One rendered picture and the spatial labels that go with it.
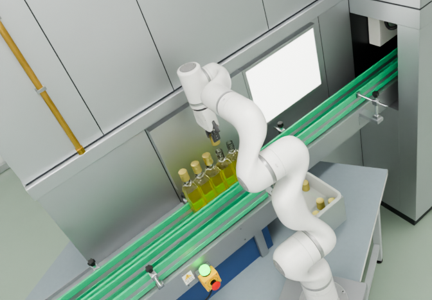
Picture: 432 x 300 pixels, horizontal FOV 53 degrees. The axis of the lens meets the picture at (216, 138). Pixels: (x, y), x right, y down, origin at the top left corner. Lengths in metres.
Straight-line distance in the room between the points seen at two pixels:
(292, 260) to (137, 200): 0.72
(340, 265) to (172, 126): 0.92
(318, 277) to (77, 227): 0.93
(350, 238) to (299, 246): 0.61
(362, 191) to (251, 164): 1.10
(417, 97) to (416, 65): 0.18
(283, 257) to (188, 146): 0.63
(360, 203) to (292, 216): 0.85
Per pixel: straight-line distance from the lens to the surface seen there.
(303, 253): 1.51
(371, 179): 2.30
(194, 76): 1.51
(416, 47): 2.13
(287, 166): 1.27
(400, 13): 2.09
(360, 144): 2.79
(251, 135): 1.23
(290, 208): 1.37
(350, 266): 2.00
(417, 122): 2.37
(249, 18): 1.84
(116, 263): 1.86
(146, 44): 1.61
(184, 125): 1.77
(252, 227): 1.89
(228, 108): 1.27
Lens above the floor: 2.45
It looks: 39 degrees down
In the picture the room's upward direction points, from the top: 20 degrees counter-clockwise
